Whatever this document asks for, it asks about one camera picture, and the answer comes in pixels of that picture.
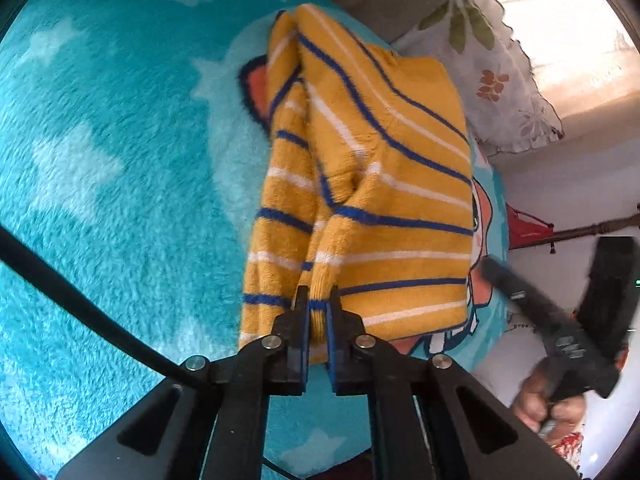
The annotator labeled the yellow striped knit sweater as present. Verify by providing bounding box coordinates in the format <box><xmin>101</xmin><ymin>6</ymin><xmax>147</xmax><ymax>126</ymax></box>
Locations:
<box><xmin>240</xmin><ymin>4</ymin><xmax>474</xmax><ymax>360</ymax></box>

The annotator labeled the person's right hand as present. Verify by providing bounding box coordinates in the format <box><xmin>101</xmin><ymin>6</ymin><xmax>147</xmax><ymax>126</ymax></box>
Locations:
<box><xmin>511</xmin><ymin>359</ymin><xmax>587</xmax><ymax>445</ymax></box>

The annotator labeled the red cloth item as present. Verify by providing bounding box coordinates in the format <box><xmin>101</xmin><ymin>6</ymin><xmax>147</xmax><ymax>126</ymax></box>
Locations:
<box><xmin>506</xmin><ymin>205</ymin><xmax>554</xmax><ymax>250</ymax></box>

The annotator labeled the white leaf print pillow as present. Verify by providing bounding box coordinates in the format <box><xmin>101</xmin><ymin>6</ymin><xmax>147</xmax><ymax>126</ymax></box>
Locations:
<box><xmin>393</xmin><ymin>0</ymin><xmax>564</xmax><ymax>156</ymax></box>

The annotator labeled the dark wooden rail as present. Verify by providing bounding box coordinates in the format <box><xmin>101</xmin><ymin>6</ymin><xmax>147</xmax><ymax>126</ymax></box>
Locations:
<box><xmin>508</xmin><ymin>204</ymin><xmax>640</xmax><ymax>252</ymax></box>

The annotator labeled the black cable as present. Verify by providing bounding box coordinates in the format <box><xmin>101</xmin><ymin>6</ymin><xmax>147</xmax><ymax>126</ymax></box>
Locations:
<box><xmin>0</xmin><ymin>224</ymin><xmax>196</xmax><ymax>391</ymax></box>

